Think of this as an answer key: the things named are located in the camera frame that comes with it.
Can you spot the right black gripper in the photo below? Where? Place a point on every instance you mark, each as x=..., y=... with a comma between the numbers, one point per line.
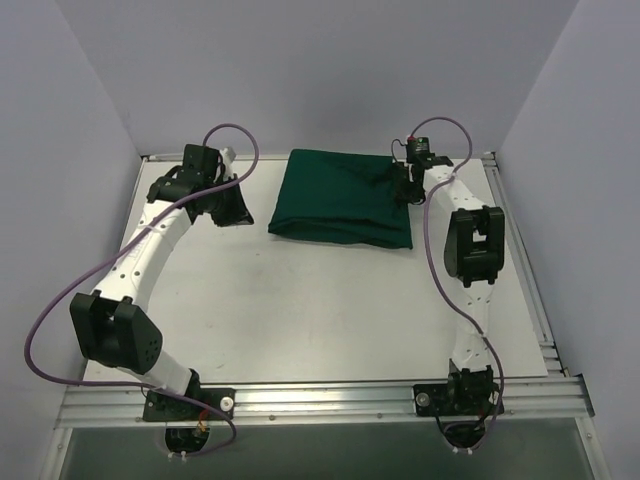
x=407, y=185

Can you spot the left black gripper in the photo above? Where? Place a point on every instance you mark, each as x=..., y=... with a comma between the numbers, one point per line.
x=232, y=207

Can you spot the green surgical drape cloth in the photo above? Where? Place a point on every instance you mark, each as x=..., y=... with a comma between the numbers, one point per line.
x=340, y=198

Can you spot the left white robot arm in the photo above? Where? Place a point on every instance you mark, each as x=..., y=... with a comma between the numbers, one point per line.
x=111, y=323

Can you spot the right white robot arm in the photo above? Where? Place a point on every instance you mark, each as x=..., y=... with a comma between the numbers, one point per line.
x=473, y=256

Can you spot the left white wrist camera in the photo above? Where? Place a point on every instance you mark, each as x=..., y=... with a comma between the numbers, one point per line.
x=227, y=156

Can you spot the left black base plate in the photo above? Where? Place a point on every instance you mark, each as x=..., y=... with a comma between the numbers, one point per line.
x=161, y=408

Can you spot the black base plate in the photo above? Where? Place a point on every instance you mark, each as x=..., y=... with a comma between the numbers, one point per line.
x=161, y=408
x=441, y=400

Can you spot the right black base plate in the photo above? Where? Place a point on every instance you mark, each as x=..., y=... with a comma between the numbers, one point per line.
x=441, y=400

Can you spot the aluminium front rail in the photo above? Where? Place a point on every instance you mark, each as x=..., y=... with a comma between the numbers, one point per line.
x=552, y=397

